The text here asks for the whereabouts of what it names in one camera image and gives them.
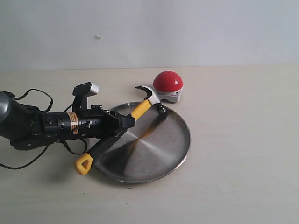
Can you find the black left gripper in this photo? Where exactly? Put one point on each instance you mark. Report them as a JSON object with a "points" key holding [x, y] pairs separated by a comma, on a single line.
{"points": [[99, 123]]}

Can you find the yellow black claw hammer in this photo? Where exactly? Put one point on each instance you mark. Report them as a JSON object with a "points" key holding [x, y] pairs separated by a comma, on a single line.
{"points": [[84, 163]]}

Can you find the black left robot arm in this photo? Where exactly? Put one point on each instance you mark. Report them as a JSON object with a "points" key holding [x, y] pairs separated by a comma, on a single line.
{"points": [[27, 127]]}

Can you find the red dome push button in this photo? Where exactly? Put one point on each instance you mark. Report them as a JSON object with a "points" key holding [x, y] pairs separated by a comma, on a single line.
{"points": [[169, 86]]}

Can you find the round stainless steel plate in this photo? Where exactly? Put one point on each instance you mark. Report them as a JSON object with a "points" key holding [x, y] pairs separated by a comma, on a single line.
{"points": [[151, 150]]}

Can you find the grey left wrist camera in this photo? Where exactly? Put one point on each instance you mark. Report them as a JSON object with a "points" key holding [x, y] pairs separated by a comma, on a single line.
{"points": [[81, 93]]}

